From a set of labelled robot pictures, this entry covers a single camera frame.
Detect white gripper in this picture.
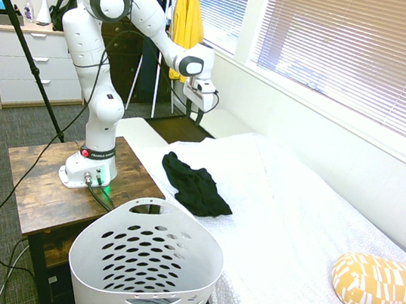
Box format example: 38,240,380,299
178,75,223,129

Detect black garment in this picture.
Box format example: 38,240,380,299
155,149,241,222

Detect white perforated laundry basket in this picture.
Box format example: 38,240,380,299
61,186,234,304

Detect white padded bench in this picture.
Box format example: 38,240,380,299
185,104,255,145
113,113,173,155

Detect navy hanging garment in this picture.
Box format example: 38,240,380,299
131,0,174,108

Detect dark wooden dresser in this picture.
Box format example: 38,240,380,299
88,16,181,117

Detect yellow hanging garment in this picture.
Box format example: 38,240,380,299
163,0,210,85

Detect narrow white window blinds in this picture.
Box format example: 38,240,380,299
164,0,252,57

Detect bed with white cover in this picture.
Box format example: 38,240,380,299
114,116,406,304

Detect rustic wooden side table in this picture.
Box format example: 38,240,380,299
0,119,175,304

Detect black backpack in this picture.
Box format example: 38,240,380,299
46,0,83,35

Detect wide white window blinds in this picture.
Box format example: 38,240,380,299
242,0,406,138

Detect white drawer dresser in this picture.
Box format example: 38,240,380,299
0,17,94,122

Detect clear plastic bottle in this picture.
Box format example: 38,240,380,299
20,0,38,24

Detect grey box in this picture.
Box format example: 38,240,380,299
0,12,26,29

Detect yellow white patterned pillow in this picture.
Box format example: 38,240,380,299
327,248,406,304

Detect black base cables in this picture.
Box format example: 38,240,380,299
82,175,120,213

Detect long black arm cable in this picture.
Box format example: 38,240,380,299
0,0,196,304

